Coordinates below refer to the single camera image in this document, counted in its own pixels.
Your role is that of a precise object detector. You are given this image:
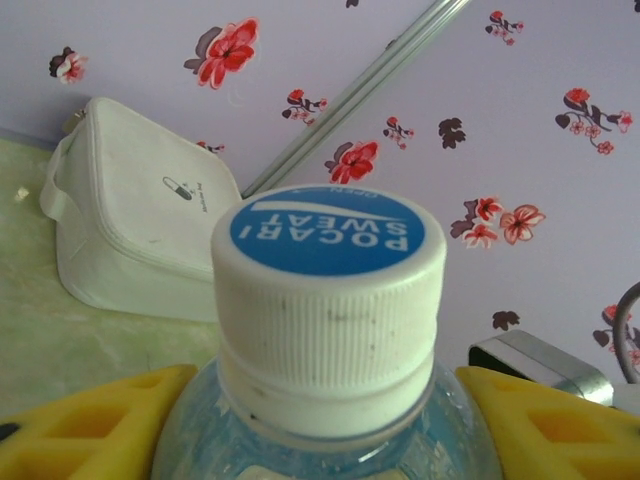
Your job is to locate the aluminium wall rail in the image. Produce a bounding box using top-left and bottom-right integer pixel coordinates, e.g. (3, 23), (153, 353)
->
(242, 0), (474, 199)

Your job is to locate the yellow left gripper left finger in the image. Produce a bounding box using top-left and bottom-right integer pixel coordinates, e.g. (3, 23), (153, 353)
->
(0, 363), (199, 480)

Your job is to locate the silver metal bracket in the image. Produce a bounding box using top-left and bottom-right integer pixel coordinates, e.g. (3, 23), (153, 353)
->
(467, 328), (615, 407)

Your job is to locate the blue label bottle white cap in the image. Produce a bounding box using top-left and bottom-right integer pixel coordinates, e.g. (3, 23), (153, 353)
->
(149, 184), (504, 480)

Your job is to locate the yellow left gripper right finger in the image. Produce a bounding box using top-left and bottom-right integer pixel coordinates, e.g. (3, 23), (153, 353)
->
(455, 366), (640, 480)

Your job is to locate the white fabric bag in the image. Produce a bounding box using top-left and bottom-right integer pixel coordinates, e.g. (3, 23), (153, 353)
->
(38, 96), (244, 323)

